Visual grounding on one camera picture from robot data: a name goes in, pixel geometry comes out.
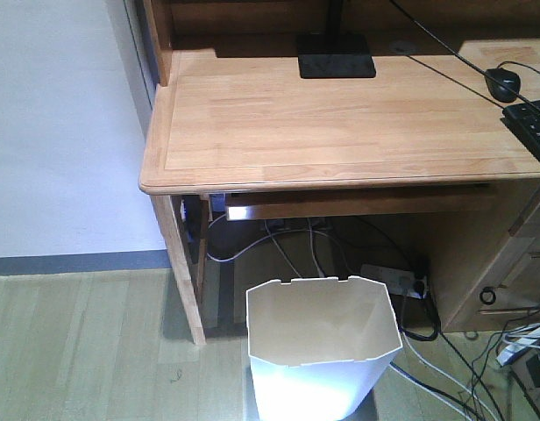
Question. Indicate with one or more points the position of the white octagonal trash bin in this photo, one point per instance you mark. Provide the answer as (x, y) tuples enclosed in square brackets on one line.
[(318, 346)]

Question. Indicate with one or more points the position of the wooden desk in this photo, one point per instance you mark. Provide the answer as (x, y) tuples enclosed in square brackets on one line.
[(232, 116)]

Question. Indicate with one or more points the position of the white power strip under desk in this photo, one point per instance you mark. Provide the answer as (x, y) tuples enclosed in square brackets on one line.
[(399, 282)]

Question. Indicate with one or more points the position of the black monitor stand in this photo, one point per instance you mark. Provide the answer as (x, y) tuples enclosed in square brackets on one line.
[(333, 54)]

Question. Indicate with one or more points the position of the black computer mouse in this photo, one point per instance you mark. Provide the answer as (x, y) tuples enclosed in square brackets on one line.
[(503, 85)]

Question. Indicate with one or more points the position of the black keyboard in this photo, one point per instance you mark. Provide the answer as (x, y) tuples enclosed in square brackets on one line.
[(523, 120)]

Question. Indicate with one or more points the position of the white power strip right floor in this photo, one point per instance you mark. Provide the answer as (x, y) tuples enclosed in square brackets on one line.
[(517, 341)]

